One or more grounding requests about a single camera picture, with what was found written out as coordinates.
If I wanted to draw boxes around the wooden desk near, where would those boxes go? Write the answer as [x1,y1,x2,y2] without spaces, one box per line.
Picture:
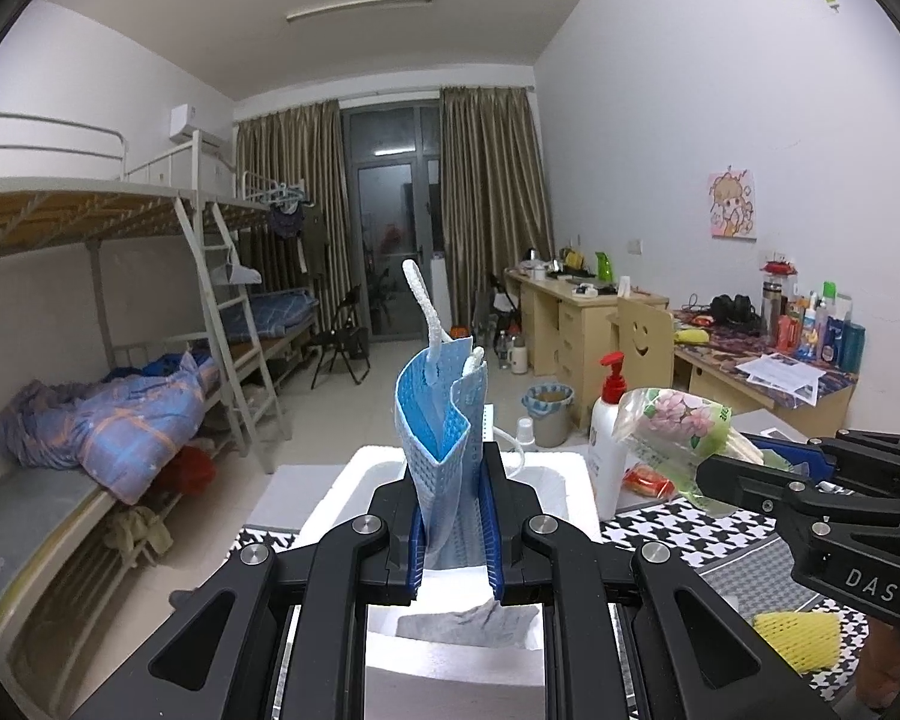
[674,310,859,437]

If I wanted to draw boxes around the glass balcony door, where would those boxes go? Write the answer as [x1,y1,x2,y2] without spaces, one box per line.
[343,99,443,341]

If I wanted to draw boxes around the blue face mask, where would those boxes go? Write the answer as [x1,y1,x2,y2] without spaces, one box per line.
[395,259,487,571]

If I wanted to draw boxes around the black headphones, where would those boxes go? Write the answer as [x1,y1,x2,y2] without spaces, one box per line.
[709,294,763,337]

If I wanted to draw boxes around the right hand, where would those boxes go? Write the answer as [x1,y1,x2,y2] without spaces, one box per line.
[855,617,900,709]

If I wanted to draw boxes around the brown left curtain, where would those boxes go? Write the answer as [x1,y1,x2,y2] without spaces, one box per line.
[235,101,352,327]

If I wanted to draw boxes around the brown curtain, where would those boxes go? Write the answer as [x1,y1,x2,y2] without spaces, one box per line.
[440,86,556,325]
[235,101,352,327]

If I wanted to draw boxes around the anime girl poster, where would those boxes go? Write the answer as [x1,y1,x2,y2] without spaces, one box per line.
[707,166,756,241]

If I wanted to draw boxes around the white air conditioner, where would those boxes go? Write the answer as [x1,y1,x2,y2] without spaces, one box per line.
[169,104,229,153]

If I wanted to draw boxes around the black folding chair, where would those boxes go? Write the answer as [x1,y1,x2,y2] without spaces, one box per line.
[310,286,372,388]

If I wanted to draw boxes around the floral plastic bag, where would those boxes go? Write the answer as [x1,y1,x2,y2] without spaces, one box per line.
[613,387,764,517]

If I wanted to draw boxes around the wooden desk far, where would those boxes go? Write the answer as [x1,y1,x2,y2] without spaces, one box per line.
[505,268,668,408]

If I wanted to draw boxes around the metal bunk bed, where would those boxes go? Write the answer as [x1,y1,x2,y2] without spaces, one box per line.
[0,109,325,662]

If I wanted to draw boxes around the white foam box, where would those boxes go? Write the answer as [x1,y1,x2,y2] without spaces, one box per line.
[290,443,603,720]

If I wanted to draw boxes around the red snack packet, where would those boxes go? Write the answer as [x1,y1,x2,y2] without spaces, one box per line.
[622,463,676,500]

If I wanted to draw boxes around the blue plaid quilt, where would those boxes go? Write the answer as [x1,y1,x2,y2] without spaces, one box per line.
[0,353,219,505]

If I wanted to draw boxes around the ceiling tube light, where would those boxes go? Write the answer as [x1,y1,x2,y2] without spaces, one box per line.
[284,0,434,23]

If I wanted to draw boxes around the white lotion pump bottle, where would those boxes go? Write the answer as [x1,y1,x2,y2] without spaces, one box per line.
[590,351,628,522]

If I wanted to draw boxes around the green object on desk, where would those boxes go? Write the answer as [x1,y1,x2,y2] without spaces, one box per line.
[595,252,616,284]

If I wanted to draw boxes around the brown right curtain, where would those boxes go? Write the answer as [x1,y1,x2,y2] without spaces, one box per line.
[440,86,556,325]

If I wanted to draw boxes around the wooden smiley chair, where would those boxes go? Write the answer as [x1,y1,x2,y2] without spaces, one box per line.
[616,298,674,390]

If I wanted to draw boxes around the houndstooth table runner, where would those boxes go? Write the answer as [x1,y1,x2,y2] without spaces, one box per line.
[224,497,872,720]

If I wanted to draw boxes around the grey knitted cloth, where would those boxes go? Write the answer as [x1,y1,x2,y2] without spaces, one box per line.
[397,600,541,650]

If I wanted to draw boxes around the yellow foam fruit net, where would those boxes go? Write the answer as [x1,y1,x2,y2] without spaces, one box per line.
[752,611,841,674]

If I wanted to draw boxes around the wooden desk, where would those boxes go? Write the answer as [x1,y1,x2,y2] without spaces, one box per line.
[674,310,859,437]
[505,268,668,408]

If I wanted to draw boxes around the blue bottle on desk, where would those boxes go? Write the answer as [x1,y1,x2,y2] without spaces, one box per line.
[821,317,865,374]

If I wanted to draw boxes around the blue trash bin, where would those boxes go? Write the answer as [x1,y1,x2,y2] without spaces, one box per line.
[521,382,575,449]

